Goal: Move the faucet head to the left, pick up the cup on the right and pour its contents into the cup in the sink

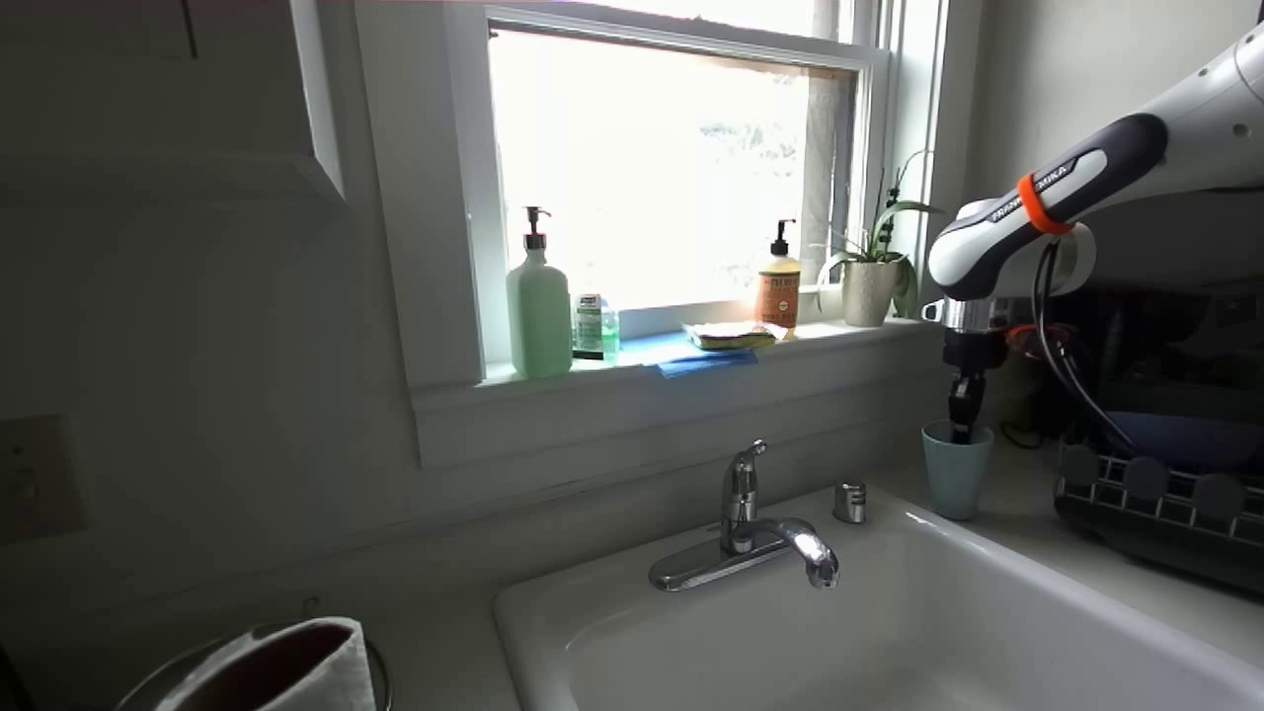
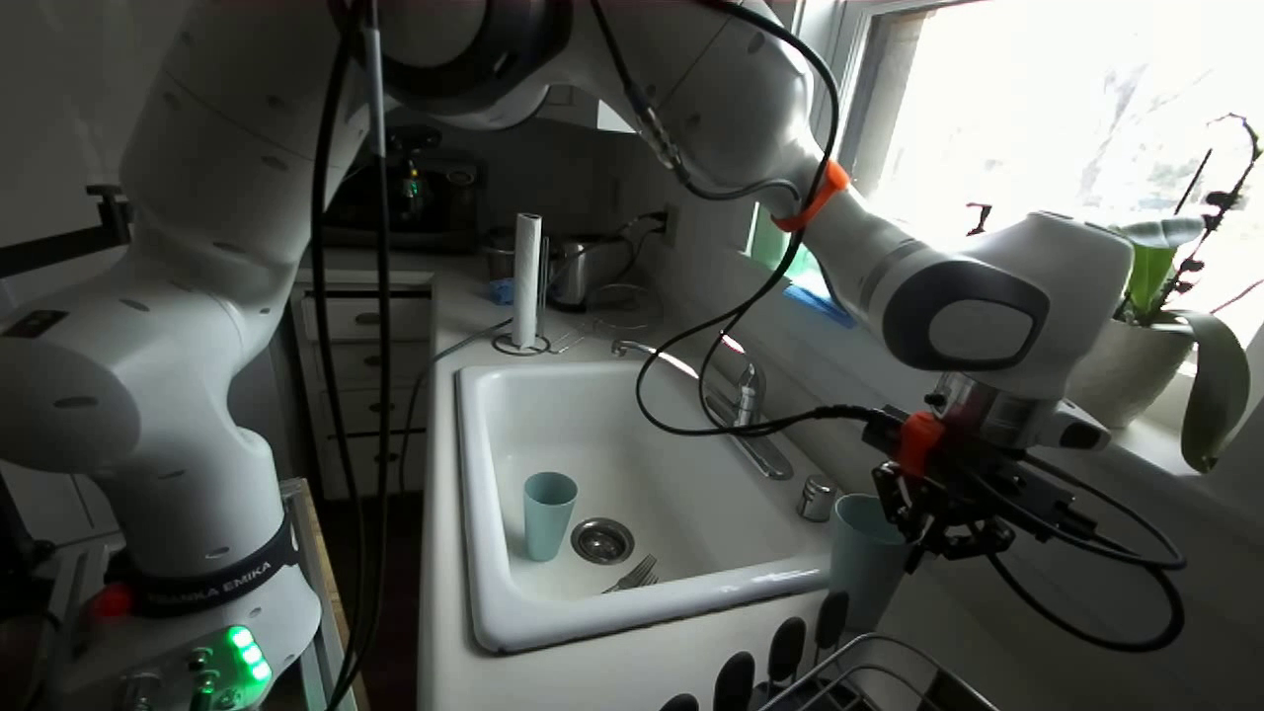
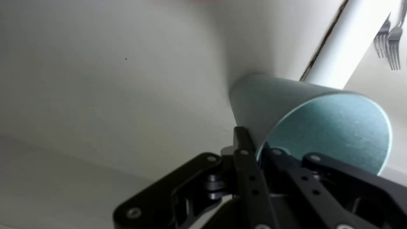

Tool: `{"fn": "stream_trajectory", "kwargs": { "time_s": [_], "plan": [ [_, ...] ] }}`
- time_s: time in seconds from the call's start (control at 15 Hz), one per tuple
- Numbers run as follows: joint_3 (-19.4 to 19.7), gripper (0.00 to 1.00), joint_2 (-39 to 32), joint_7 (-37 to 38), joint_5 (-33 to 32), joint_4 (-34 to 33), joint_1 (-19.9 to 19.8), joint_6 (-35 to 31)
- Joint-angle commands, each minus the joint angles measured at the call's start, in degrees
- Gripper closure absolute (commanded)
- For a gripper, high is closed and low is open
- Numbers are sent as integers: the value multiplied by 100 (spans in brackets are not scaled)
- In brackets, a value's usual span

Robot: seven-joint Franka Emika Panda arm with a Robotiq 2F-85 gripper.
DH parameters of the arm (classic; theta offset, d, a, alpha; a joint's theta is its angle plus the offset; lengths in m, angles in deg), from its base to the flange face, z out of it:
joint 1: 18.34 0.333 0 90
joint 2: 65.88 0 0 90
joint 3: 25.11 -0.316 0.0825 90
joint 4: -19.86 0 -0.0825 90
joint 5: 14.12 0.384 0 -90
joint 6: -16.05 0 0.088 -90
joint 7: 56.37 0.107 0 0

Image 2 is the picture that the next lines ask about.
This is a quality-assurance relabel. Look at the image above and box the white drawer cabinet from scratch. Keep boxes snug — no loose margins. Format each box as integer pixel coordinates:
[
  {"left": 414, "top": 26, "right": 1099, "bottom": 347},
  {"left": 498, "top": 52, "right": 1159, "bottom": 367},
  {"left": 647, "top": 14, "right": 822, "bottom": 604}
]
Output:
[{"left": 290, "top": 258, "right": 444, "bottom": 505}]

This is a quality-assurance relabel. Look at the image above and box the steel canister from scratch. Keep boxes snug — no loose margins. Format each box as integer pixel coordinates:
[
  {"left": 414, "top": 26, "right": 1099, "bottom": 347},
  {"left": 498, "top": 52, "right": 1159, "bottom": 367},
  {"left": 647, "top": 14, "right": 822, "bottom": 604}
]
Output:
[{"left": 547, "top": 234, "right": 597, "bottom": 315}]

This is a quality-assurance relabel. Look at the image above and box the potted orchid plant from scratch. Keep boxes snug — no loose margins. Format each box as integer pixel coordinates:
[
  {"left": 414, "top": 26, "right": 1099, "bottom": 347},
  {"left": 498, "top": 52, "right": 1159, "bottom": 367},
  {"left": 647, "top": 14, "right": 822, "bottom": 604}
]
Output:
[{"left": 1064, "top": 110, "right": 1264, "bottom": 476}]

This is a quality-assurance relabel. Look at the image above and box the white kitchen sink basin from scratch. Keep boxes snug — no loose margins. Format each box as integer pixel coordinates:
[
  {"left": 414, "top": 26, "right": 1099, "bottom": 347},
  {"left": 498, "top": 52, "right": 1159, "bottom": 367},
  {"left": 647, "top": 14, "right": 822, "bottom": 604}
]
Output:
[{"left": 449, "top": 356, "right": 917, "bottom": 658}]

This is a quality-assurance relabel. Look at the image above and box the orange cable strap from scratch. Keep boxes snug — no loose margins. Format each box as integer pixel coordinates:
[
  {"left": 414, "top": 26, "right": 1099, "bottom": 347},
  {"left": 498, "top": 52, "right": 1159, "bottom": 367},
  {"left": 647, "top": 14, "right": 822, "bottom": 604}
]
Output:
[
  {"left": 898, "top": 408, "right": 954, "bottom": 476},
  {"left": 772, "top": 157, "right": 852, "bottom": 242}
]

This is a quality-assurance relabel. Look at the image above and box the white tray with oval holes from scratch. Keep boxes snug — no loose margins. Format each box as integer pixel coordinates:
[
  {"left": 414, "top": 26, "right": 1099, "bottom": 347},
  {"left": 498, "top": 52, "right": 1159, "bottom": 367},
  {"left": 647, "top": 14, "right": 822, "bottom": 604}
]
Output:
[{"left": 647, "top": 588, "right": 860, "bottom": 711}]

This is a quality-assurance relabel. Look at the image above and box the wire dish rack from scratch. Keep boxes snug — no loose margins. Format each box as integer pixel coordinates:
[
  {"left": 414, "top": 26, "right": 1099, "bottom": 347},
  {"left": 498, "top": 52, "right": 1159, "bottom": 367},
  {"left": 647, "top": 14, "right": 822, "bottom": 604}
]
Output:
[{"left": 755, "top": 628, "right": 1002, "bottom": 711}]

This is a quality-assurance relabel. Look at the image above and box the metal sink drain strainer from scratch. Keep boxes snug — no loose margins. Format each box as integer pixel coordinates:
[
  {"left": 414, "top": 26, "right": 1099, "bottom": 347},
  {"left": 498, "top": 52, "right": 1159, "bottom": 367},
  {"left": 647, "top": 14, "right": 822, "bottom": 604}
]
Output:
[{"left": 569, "top": 512, "right": 639, "bottom": 570}]

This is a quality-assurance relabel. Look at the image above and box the thin grey cable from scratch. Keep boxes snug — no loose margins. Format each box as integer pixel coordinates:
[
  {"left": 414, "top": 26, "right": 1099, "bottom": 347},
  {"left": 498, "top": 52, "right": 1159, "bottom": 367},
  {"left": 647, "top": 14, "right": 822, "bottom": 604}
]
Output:
[{"left": 393, "top": 313, "right": 520, "bottom": 456}]

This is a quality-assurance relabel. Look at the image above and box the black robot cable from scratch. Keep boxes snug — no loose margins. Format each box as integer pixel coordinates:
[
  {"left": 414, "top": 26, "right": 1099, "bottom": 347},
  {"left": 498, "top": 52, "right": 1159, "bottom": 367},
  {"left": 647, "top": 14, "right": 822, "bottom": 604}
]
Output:
[
  {"left": 584, "top": 0, "right": 1191, "bottom": 655},
  {"left": 305, "top": 0, "right": 398, "bottom": 711}
]

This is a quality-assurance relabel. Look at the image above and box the chrome sink knob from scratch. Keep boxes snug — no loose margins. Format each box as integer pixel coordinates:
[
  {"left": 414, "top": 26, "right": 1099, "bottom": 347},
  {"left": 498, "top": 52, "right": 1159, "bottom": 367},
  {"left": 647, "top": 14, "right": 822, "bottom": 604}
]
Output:
[{"left": 796, "top": 471, "right": 842, "bottom": 527}]

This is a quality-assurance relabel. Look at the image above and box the chrome sink faucet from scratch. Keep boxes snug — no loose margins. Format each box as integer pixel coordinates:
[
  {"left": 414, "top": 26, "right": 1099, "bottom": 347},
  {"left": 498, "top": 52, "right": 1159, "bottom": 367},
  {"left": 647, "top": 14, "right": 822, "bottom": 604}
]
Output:
[{"left": 610, "top": 333, "right": 802, "bottom": 487}]

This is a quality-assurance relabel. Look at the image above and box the silver metal fork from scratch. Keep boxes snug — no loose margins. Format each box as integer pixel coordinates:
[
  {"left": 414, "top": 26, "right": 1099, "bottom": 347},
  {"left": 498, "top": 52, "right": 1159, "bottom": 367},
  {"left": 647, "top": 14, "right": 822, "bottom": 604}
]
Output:
[{"left": 605, "top": 551, "right": 664, "bottom": 596}]

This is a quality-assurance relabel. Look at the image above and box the black metal bracket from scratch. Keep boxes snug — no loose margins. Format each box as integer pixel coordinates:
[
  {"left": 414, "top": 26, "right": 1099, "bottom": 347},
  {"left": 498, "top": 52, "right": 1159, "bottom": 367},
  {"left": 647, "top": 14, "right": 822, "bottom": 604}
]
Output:
[{"left": 0, "top": 180, "right": 133, "bottom": 279}]

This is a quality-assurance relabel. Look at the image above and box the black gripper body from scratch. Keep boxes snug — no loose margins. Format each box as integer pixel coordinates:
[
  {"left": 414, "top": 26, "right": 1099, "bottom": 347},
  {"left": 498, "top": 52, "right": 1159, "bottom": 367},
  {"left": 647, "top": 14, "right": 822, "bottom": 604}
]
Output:
[{"left": 884, "top": 451, "right": 1039, "bottom": 527}]

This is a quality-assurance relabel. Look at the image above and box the white framed window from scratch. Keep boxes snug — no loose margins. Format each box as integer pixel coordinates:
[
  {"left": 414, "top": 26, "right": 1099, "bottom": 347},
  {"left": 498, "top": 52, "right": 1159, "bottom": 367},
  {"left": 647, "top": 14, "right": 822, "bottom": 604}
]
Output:
[{"left": 800, "top": 0, "right": 1264, "bottom": 337}]

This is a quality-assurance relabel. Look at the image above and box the green soap pump bottle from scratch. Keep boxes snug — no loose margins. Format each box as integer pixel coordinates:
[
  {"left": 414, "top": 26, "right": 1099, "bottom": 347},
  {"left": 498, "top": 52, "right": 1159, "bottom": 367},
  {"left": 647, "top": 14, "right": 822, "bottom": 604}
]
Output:
[{"left": 743, "top": 192, "right": 789, "bottom": 273}]

